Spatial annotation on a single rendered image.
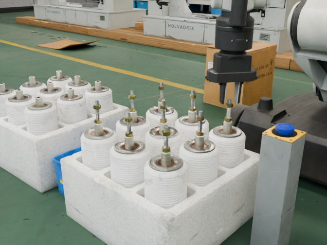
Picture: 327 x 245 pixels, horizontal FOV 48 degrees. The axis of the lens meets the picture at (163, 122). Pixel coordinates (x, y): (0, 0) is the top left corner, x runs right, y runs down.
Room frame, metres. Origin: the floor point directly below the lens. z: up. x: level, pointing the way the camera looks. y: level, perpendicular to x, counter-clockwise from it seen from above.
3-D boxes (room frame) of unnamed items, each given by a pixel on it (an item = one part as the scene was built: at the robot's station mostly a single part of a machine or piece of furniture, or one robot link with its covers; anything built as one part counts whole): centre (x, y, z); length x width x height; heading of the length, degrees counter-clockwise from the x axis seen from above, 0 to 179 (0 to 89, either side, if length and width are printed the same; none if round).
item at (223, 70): (0.88, -0.17, 0.45); 0.13 x 0.10 x 0.12; 99
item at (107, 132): (0.87, 0.17, 0.25); 0.08 x 0.08 x 0.01
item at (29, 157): (1.25, 0.40, 0.09); 0.39 x 0.39 x 0.18; 50
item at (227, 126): (0.88, -0.17, 0.26); 0.02 x 0.02 x 0.03
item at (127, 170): (0.79, 0.08, 0.16); 0.10 x 0.10 x 0.18
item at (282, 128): (0.73, -0.26, 0.32); 0.04 x 0.04 x 0.02
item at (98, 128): (0.87, 0.17, 0.26); 0.02 x 0.02 x 0.03
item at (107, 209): (0.88, 0.00, 0.09); 0.39 x 0.39 x 0.18; 47
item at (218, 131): (0.88, -0.17, 0.25); 0.08 x 0.08 x 0.01
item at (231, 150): (0.88, -0.17, 0.16); 0.10 x 0.10 x 0.18
